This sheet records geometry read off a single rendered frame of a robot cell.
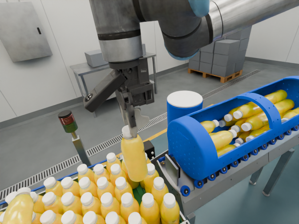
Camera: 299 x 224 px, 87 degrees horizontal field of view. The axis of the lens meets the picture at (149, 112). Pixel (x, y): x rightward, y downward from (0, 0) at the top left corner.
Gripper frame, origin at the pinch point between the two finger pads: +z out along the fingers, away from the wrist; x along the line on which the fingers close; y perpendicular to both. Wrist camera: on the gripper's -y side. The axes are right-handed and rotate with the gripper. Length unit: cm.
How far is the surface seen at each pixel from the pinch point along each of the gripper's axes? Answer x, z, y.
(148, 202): -8.6, 24.4, -0.7
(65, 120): 38.6, 11.0, -20.6
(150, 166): 4.0, 24.4, 6.2
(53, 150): 190, 133, -77
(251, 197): 4, 135, 107
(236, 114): 6, 19, 57
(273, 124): -7, 20, 65
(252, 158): -6, 43, 62
